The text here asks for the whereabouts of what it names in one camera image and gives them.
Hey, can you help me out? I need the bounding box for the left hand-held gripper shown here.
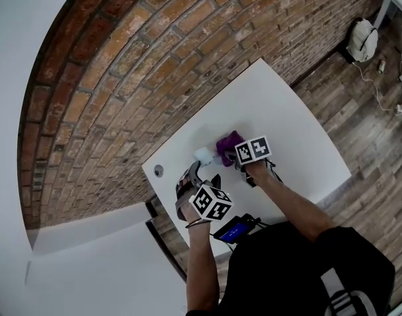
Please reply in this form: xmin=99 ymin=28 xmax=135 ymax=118
xmin=175 ymin=161 xmax=233 ymax=223

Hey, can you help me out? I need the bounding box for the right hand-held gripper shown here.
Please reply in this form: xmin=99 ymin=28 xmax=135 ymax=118
xmin=233 ymin=135 xmax=273 ymax=189

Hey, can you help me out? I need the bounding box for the purple wiping cloth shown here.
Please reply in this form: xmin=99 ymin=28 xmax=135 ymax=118
xmin=215 ymin=130 xmax=246 ymax=168

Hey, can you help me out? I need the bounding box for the person's right forearm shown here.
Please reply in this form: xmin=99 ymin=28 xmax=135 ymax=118
xmin=250 ymin=161 xmax=339 ymax=243

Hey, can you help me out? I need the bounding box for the person's left forearm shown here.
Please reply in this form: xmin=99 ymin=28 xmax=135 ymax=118
xmin=185 ymin=221 xmax=220 ymax=314

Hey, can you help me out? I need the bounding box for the person's left hand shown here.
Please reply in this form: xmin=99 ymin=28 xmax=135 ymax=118
xmin=177 ymin=176 xmax=206 ymax=226

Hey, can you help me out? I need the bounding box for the black wrist band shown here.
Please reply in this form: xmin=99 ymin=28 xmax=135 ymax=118
xmin=185 ymin=218 xmax=212 ymax=229

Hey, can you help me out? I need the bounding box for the black device with blue screen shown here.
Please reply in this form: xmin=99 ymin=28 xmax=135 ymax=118
xmin=213 ymin=214 xmax=261 ymax=244

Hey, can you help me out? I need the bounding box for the person's black shirt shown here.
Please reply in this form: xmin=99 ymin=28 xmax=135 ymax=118
xmin=186 ymin=221 xmax=396 ymax=316

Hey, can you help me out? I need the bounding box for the white backpack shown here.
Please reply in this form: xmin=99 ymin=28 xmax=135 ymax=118
xmin=347 ymin=17 xmax=379 ymax=63

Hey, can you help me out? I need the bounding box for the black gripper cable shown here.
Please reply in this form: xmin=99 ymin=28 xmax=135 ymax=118
xmin=268 ymin=161 xmax=284 ymax=184

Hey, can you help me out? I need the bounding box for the black metal frame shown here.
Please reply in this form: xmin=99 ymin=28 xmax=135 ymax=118
xmin=144 ymin=201 xmax=188 ymax=281

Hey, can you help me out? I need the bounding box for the long white floor cable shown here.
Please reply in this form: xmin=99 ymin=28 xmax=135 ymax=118
xmin=352 ymin=61 xmax=399 ymax=112

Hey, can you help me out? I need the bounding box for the grey shoulder strap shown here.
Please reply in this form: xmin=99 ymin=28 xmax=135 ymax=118
xmin=321 ymin=268 xmax=376 ymax=316

